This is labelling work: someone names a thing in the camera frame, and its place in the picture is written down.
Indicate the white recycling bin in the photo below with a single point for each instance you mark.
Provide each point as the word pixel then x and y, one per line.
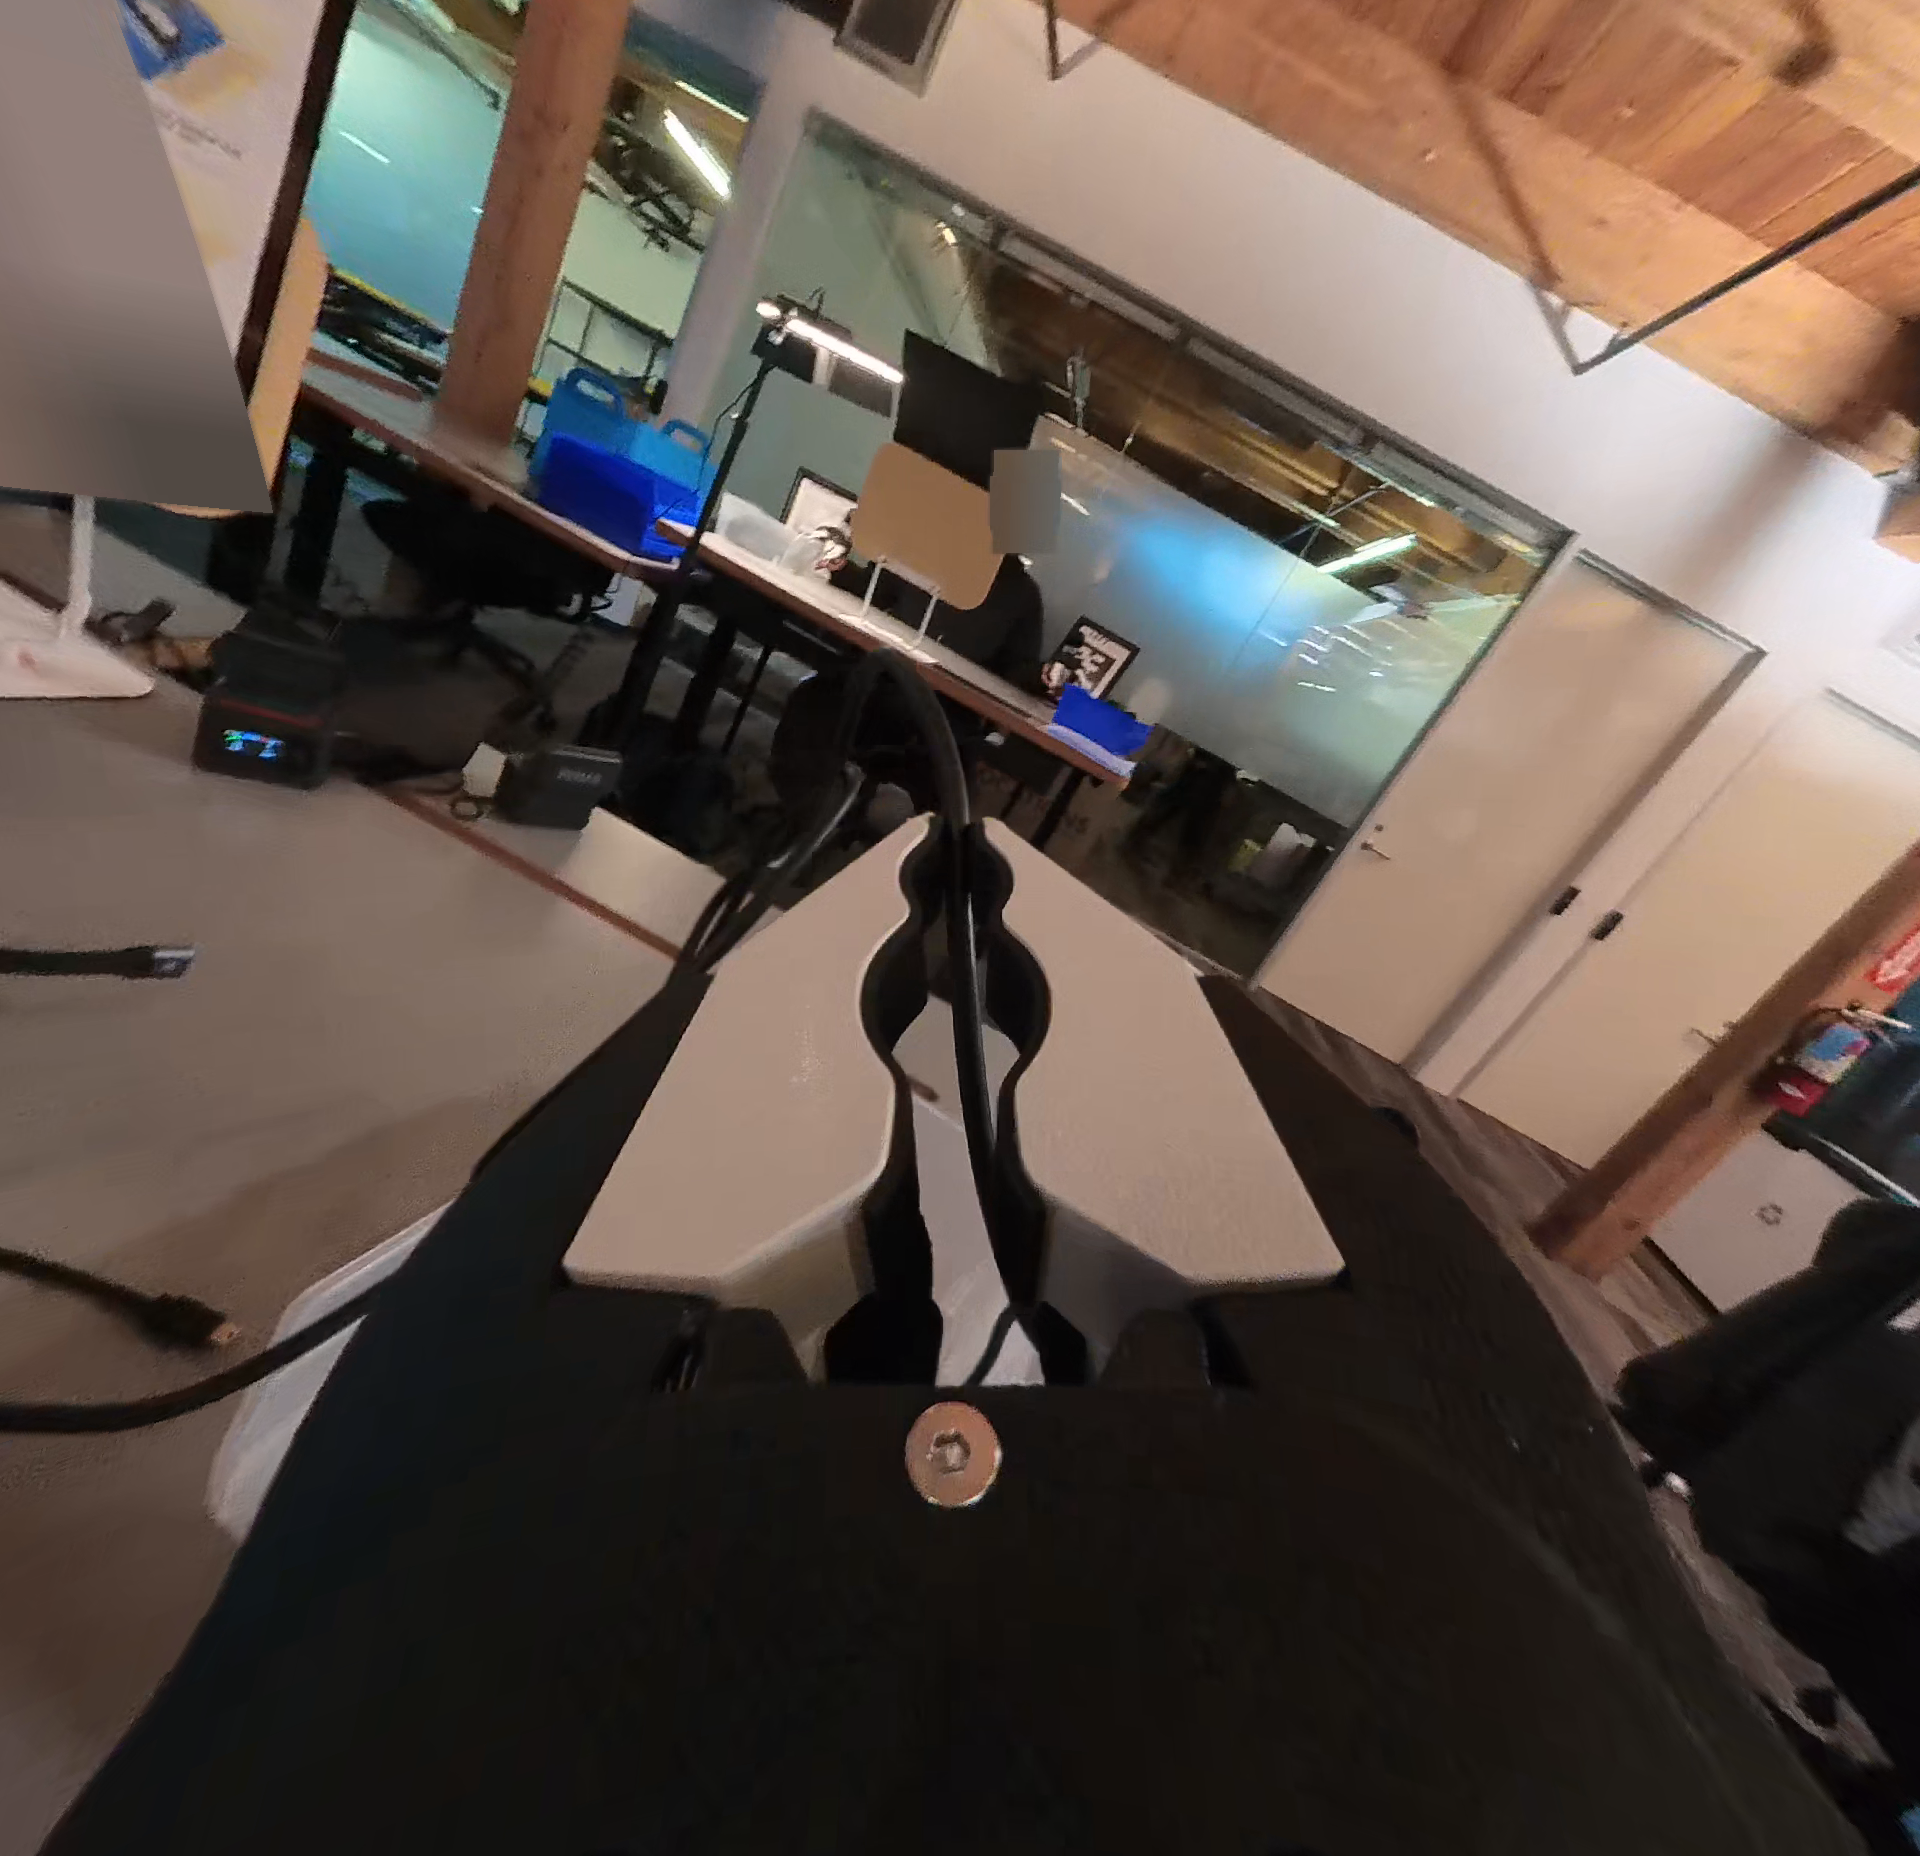
pixel 1756 1226

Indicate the white door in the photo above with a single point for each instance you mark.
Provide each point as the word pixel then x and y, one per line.
pixel 1726 957
pixel 1501 805

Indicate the white plastic bin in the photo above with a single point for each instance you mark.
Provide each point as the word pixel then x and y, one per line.
pixel 277 1437

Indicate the black panel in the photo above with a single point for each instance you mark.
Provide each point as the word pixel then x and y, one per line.
pixel 969 394

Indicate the wall air vent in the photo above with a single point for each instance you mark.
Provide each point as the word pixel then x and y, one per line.
pixel 899 3

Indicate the blue ribbed bin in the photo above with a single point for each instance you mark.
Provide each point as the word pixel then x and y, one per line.
pixel 602 499

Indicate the wooden post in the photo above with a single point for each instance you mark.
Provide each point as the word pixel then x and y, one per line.
pixel 1726 1077
pixel 541 162

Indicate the black framed paper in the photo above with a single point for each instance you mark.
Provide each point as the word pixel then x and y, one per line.
pixel 819 503

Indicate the red fire extinguisher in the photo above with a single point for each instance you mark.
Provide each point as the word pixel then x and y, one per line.
pixel 1819 1060

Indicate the long wooden table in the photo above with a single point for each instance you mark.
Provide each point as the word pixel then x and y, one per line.
pixel 390 416
pixel 780 582

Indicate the black office chair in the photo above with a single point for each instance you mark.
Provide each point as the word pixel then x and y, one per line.
pixel 481 566

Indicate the small blue tray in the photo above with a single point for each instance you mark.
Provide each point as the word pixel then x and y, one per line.
pixel 1104 723

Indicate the black power station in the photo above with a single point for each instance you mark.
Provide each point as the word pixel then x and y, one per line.
pixel 269 685

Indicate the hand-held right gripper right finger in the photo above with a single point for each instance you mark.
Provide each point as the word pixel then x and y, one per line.
pixel 1186 1138

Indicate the framed tag marker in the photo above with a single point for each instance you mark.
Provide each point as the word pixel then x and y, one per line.
pixel 1092 661

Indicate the black light stand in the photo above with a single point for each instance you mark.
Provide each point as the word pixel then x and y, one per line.
pixel 810 331

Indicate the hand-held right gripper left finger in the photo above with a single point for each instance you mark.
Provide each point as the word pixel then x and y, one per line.
pixel 721 1138

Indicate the black charger box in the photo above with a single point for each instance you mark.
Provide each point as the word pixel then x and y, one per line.
pixel 559 788

